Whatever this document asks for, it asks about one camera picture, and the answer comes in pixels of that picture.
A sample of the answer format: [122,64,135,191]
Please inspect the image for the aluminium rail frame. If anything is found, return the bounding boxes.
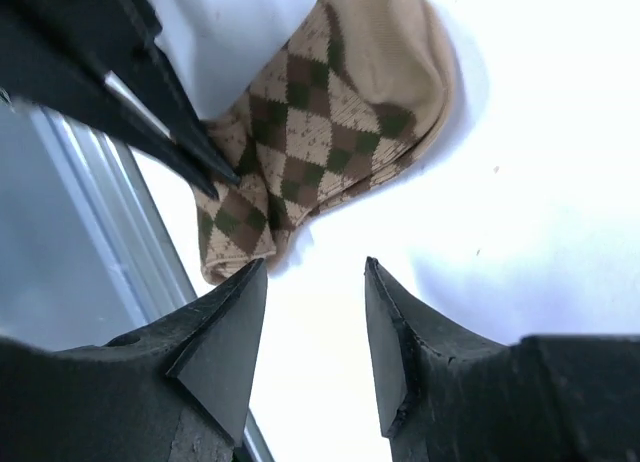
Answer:
[1,108,271,461]

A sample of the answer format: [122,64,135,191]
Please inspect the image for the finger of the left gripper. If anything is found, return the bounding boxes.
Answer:
[77,0,240,185]
[1,11,218,199]

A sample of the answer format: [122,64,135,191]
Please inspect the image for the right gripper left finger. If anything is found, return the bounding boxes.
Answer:
[107,259,267,445]

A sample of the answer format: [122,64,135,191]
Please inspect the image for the brown argyle sock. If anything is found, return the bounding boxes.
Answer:
[195,0,456,284]

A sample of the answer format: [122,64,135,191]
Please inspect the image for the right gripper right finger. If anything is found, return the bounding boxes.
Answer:
[364,257,504,438]

